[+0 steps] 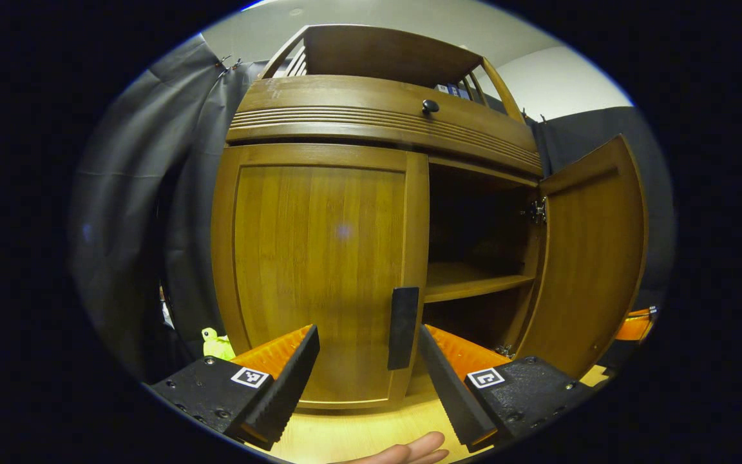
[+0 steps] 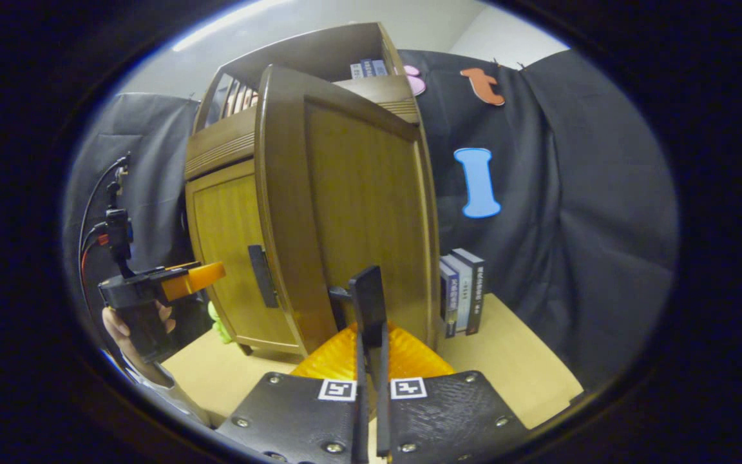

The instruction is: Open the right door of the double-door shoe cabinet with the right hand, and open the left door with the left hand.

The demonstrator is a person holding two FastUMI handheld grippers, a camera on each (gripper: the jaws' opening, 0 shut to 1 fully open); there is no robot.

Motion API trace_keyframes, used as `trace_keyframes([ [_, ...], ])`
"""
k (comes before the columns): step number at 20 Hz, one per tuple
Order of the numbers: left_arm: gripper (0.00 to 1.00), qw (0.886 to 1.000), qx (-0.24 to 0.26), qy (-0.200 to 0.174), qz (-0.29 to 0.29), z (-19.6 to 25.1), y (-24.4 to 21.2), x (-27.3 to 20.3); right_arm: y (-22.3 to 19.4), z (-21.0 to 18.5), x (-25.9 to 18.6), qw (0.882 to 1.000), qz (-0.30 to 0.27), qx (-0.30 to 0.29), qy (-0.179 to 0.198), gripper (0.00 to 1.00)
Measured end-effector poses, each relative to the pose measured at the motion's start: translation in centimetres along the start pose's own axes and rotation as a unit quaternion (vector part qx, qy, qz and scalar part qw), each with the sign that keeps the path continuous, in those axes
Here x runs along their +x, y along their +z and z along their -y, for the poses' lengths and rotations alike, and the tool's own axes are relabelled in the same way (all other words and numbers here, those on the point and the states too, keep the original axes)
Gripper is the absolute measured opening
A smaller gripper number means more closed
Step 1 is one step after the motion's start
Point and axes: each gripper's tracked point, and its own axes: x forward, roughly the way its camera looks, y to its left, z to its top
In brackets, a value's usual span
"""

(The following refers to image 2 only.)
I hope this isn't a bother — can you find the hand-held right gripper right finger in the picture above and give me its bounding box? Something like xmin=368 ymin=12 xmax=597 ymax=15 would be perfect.
xmin=376 ymin=322 xmax=529 ymax=464

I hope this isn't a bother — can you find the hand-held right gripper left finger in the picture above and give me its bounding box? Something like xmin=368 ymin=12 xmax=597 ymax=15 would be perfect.
xmin=215 ymin=322 xmax=370 ymax=464

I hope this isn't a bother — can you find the wooden cabinet door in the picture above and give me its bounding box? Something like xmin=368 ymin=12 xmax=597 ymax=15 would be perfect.
xmin=255 ymin=64 xmax=441 ymax=356
xmin=185 ymin=158 xmax=301 ymax=355

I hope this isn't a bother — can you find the black door handle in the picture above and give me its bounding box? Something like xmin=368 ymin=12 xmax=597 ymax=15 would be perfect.
xmin=247 ymin=244 xmax=280 ymax=309
xmin=329 ymin=266 xmax=389 ymax=349

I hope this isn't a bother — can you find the wooden double-door shoe cabinet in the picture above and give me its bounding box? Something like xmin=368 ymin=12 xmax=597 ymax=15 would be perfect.
xmin=184 ymin=23 xmax=441 ymax=356

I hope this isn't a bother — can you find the yellow-green toy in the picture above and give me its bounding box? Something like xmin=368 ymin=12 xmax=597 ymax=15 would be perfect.
xmin=208 ymin=302 xmax=235 ymax=344

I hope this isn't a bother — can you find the blue spine book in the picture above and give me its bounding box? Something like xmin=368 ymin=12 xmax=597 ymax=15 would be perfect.
xmin=439 ymin=260 xmax=461 ymax=339

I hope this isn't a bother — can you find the white spine book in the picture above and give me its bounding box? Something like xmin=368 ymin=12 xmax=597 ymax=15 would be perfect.
xmin=442 ymin=253 xmax=475 ymax=334

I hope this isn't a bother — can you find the black spine book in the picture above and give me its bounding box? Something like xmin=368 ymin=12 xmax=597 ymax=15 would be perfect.
xmin=452 ymin=248 xmax=486 ymax=336

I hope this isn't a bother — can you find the black backdrop cloth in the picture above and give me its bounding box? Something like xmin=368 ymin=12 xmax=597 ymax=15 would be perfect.
xmin=62 ymin=48 xmax=680 ymax=387

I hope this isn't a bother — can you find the red cable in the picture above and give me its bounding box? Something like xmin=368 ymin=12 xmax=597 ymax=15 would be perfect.
xmin=80 ymin=235 xmax=111 ymax=284

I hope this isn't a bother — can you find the black cable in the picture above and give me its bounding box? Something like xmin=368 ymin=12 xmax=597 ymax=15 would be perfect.
xmin=78 ymin=158 xmax=128 ymax=278

